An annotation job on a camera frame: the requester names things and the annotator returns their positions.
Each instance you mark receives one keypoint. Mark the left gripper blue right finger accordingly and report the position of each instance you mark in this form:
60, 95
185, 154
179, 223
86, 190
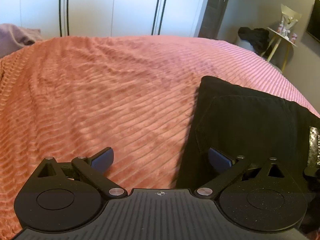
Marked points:
229, 169

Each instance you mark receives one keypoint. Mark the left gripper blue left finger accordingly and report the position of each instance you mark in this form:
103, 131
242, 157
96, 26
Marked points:
91, 170

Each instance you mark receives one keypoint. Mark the black denim pants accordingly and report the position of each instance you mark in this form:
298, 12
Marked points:
280, 189

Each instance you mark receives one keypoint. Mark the pink ribbed bed blanket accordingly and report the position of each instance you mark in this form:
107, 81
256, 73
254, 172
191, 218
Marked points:
73, 96

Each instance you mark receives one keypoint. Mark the white laundry basket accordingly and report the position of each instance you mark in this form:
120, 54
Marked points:
244, 44

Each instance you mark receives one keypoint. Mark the white round side table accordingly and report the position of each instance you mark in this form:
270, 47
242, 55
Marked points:
279, 50

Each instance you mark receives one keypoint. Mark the black clothes pile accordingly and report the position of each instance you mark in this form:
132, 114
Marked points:
258, 38

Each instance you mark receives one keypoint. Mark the small pink white jar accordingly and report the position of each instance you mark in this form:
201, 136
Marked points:
293, 37

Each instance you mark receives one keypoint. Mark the purple grey pillow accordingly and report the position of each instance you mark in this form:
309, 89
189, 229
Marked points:
14, 38

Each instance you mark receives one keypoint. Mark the white bouquet on table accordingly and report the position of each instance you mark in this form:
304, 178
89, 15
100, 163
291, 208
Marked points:
289, 19

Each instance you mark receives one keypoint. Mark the white wardrobe with black stripes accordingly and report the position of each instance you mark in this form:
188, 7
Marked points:
106, 18

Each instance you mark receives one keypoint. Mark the dark grey door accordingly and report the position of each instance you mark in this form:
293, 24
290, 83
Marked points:
212, 19

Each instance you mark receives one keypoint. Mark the wall mounted black television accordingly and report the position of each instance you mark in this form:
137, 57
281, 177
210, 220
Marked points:
313, 28

